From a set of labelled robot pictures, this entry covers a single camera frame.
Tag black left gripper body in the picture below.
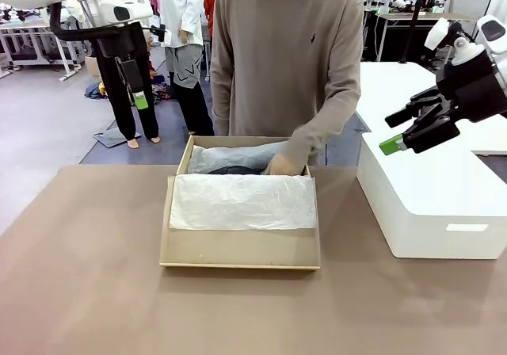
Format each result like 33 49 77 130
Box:
96 21 148 61

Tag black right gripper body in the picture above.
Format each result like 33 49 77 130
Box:
434 48 507 123

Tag black leather buckle shoe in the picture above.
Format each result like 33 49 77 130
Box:
205 164 265 176

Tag white tissue paper sheet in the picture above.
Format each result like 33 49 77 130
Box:
169 140 318 232

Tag brown cardboard shoe box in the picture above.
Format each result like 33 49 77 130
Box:
158 135 322 271

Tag person left forearm beige sleeve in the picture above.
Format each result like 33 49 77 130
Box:
284 89 362 166

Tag person right forearm beige sleeve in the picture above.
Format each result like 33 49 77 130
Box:
210 77 235 137

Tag small cardboard box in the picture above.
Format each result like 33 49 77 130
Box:
84 55 102 82

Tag person left hand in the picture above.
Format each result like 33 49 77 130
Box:
262 151 309 178

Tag colourful clothes pile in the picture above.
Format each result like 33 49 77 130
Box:
84 67 174 105

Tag white plastic bin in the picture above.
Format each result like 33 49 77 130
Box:
355 131 507 260

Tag mannequin white shirt grey shorts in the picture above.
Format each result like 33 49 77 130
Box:
155 0 216 136

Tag black tripod pole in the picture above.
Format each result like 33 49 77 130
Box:
397 0 433 65

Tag wooden top background table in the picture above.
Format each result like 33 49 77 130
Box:
373 9 479 63

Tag background robot workstation equipment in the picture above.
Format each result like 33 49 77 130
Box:
0 2 48 23

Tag person torso beige sweater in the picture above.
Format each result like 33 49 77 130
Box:
209 0 362 166

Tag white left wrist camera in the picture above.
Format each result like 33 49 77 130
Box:
141 24 173 48

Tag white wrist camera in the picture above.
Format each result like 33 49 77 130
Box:
423 17 487 67
141 24 173 48

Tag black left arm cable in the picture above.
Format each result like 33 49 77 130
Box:
48 1 120 42

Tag grey mannequin base plate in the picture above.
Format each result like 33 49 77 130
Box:
93 128 143 149

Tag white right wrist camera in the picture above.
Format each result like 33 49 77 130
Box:
423 17 487 67

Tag white frame background table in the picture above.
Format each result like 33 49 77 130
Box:
0 16 83 82

